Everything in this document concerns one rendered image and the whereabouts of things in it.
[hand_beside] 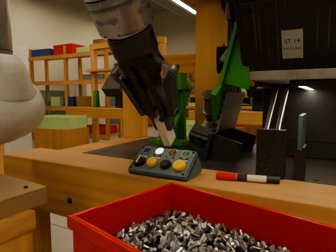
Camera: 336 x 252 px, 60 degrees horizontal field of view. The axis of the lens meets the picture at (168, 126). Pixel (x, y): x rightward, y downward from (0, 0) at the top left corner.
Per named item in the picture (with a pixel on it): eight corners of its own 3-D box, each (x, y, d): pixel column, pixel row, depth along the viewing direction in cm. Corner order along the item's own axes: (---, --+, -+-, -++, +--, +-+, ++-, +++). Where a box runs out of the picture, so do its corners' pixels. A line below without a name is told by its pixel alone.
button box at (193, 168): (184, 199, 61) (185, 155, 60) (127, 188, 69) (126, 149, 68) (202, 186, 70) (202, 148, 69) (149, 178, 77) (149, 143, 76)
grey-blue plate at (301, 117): (303, 180, 63) (306, 115, 61) (292, 179, 64) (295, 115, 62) (306, 170, 71) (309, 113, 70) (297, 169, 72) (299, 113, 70)
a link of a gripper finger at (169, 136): (163, 109, 56) (166, 109, 56) (173, 136, 60) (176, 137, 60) (156, 119, 54) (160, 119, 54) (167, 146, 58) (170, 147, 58)
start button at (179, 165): (183, 172, 62) (181, 169, 61) (171, 171, 63) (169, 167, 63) (188, 163, 64) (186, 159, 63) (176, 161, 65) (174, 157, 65)
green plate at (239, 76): (241, 108, 76) (266, 26, 72) (212, 99, 80) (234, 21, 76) (252, 106, 86) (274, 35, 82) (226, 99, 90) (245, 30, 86)
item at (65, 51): (107, 148, 608) (104, 36, 585) (29, 139, 725) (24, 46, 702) (123, 144, 655) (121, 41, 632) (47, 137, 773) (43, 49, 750)
